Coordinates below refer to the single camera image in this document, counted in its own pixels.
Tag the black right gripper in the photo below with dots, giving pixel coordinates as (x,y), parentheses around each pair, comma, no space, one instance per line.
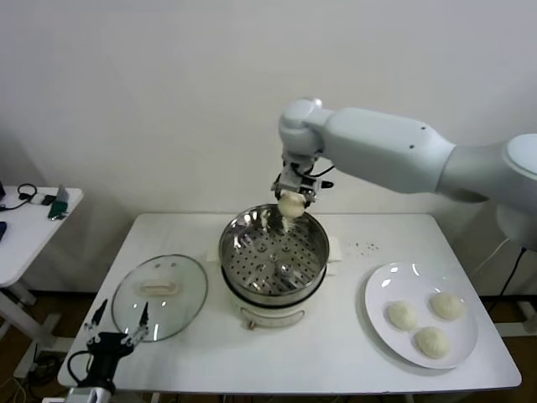
(315,187)

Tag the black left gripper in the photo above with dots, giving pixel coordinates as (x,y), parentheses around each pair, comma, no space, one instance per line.
(105,348)

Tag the white steamed baozi bun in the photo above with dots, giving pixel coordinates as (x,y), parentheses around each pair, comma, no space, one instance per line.
(448,305)
(291,206)
(431,342)
(403,315)

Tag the round glass pot lid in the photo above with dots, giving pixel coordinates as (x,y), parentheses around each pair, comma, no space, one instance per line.
(180,294)

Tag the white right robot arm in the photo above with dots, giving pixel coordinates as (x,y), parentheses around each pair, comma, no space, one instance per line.
(377,147)

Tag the perforated steel steamer basket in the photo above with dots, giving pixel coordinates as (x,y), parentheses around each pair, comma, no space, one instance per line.
(293,268)

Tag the white power strip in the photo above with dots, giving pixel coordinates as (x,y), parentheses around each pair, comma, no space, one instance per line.
(27,369)

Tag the white side table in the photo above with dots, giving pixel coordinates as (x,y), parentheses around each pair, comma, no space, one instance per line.
(33,243)

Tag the white electric cooker base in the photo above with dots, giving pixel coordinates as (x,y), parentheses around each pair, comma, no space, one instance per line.
(272,317)

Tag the green tool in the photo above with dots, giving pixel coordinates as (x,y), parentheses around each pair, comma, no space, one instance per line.
(58,210)

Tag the large white plate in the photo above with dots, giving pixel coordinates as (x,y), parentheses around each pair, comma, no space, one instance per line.
(377,302)

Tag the grey wedge stand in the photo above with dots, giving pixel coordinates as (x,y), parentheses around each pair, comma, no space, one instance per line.
(64,194)

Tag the small black box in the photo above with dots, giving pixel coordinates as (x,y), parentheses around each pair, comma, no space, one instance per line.
(49,200)

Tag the small white item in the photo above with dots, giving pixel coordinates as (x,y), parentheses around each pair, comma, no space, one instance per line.
(38,200)

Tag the grey table foot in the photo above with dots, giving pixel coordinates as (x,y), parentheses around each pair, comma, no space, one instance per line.
(516,329)

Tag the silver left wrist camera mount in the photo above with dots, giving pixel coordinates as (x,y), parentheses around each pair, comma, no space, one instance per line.
(90,394)

